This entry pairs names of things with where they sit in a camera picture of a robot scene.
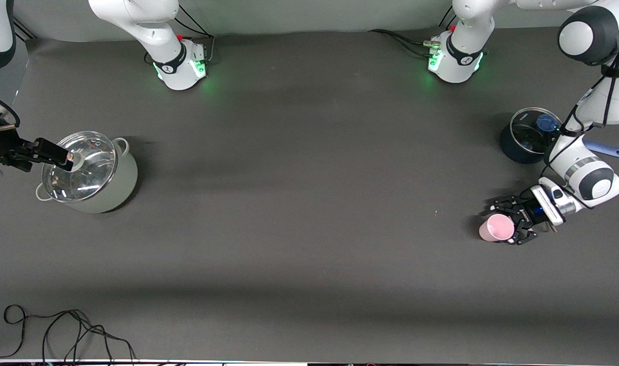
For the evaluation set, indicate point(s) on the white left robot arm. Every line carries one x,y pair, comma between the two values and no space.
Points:
589,35

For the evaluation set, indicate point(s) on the dark blue saucepan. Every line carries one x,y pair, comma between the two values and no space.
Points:
510,150

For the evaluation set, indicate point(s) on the dark metal frame rail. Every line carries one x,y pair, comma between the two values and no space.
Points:
24,29

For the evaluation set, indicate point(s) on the large glass pot lid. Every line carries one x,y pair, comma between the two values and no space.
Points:
88,178

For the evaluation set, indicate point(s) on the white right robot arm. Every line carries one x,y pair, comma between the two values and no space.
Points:
151,30

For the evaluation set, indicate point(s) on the pink plastic cup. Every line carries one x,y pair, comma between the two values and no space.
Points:
497,227

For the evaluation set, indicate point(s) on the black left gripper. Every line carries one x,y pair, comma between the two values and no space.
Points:
526,213

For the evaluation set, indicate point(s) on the pale green cooking pot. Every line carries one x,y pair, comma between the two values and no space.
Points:
121,188

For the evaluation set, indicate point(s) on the dark grey table mat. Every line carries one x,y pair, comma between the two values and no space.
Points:
309,229

